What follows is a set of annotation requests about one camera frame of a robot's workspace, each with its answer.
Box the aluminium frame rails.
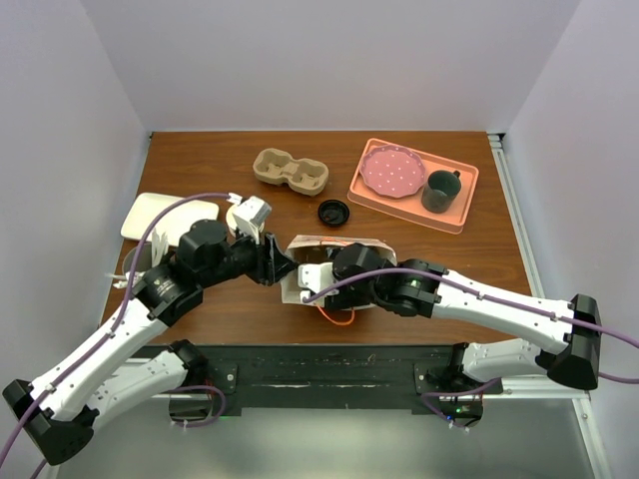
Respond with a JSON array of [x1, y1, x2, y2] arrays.
[[37, 132, 613, 479]]

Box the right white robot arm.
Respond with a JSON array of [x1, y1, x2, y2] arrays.
[[299, 242, 601, 392]]

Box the cardboard cup carrier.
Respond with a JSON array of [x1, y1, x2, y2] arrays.
[[253, 148, 329, 197]]

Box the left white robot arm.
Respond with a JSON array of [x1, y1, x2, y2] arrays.
[[2, 220, 299, 465]]

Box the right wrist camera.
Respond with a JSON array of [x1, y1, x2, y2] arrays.
[[298, 262, 334, 304]]

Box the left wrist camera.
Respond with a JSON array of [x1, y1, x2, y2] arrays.
[[233, 196, 272, 245]]

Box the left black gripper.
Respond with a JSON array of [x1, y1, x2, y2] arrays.
[[200, 221, 300, 287]]

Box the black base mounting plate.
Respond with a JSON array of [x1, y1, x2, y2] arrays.
[[169, 344, 503, 422]]

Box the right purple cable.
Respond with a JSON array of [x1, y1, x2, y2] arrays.
[[302, 268, 639, 430]]

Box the pink dotted plate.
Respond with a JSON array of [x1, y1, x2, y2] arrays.
[[358, 146, 426, 200]]

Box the dark green mug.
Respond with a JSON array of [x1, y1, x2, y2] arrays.
[[421, 170, 461, 214]]

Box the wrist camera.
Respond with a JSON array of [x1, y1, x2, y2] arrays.
[[233, 196, 272, 245], [298, 262, 334, 304]]

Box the purple cable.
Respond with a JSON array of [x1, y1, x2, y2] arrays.
[[302, 268, 639, 430], [0, 192, 241, 479]]

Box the stack of paper cups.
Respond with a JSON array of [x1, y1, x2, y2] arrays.
[[225, 205, 243, 238]]

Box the paper bag orange handles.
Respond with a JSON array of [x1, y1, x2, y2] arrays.
[[280, 235, 397, 326]]

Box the grey holder cup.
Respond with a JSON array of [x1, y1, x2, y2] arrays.
[[122, 244, 152, 279]]

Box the white rectangular plate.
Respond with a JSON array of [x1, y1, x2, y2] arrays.
[[120, 192, 221, 248]]

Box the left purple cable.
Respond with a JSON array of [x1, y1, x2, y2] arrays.
[[0, 192, 241, 479]]

